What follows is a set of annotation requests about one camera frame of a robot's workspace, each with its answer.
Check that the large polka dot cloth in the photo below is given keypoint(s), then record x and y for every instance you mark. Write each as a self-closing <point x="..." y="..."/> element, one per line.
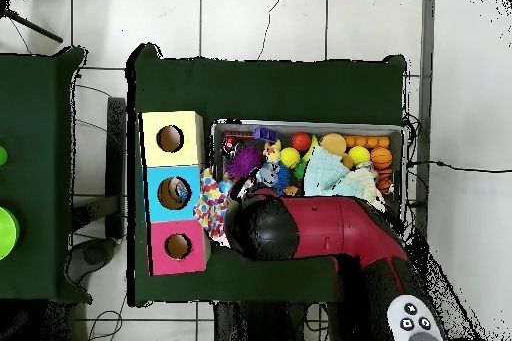
<point x="212" y="205"/>

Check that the mint green muslin cloth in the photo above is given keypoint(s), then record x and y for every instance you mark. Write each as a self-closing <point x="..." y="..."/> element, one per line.
<point x="326" y="169"/>

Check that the crushed clear plastic bottle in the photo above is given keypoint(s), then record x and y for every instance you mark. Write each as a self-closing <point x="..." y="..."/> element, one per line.
<point x="182" y="193"/>

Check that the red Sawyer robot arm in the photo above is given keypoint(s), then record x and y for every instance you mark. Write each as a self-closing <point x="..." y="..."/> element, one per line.
<point x="332" y="225"/>

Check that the shallow clear mesh bin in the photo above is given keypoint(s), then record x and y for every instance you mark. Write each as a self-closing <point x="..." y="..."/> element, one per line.
<point x="308" y="125"/>

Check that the wooden box with three holes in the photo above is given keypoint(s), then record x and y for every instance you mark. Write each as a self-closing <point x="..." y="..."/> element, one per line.
<point x="154" y="197"/>

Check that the purple spiky toy with eyes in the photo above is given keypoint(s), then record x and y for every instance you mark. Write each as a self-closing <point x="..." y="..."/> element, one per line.
<point x="244" y="161"/>

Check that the yellow plush duck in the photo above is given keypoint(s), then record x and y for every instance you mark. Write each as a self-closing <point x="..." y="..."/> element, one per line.
<point x="273" y="151"/>

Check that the blue spiky ball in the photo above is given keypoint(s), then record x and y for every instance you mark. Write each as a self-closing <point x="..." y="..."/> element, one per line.
<point x="282" y="177"/>

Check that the purple toy block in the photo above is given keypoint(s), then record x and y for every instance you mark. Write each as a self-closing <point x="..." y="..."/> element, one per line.
<point x="264" y="133"/>

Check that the yellow ball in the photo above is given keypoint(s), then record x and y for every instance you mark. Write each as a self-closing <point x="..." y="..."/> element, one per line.
<point x="359" y="155"/>

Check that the orange toy basketball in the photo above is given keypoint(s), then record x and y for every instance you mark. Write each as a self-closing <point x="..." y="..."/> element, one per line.
<point x="381" y="158"/>

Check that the dark green side table cloth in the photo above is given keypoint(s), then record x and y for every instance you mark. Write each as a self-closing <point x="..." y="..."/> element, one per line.
<point x="36" y="117"/>

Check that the small bright green round object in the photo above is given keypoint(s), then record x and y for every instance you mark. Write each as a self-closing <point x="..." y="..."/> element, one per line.
<point x="2" y="156"/>

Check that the large bright green round object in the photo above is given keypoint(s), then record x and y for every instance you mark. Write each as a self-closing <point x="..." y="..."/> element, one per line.
<point x="7" y="233"/>

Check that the black tripod leg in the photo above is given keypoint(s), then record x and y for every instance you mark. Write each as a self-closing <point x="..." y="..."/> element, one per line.
<point x="36" y="29"/>

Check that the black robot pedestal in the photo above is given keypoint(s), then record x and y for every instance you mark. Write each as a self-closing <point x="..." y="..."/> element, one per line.
<point x="248" y="325"/>

